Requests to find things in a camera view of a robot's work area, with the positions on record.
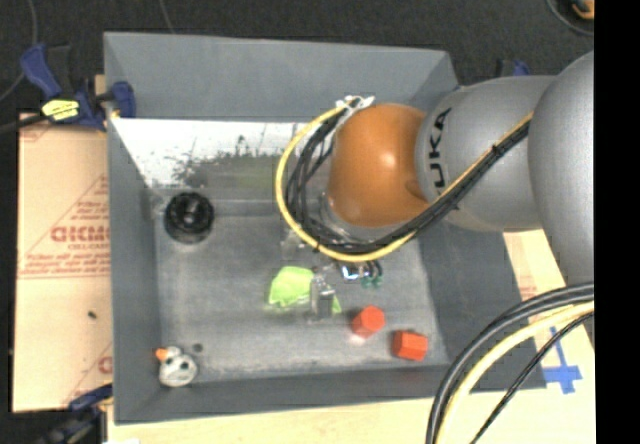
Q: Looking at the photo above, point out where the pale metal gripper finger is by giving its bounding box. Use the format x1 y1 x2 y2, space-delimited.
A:
319 282 336 320
309 275 322 320

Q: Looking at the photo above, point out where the light green cloth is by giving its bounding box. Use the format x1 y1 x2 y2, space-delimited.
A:
267 265 344 316

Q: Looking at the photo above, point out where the red-orange hexagonal block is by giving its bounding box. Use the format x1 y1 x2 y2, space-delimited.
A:
350 304 387 338
391 329 430 362

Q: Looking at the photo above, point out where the grey metal bin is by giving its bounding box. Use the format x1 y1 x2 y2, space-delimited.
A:
102 31 547 424

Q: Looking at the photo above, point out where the black round cup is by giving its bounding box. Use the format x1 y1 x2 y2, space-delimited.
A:
163 191 216 244

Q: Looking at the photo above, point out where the white toy duck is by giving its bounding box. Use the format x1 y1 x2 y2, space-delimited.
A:
154 345 199 389

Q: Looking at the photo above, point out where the brown cardboard board red print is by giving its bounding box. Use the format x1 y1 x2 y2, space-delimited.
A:
11 74 569 414

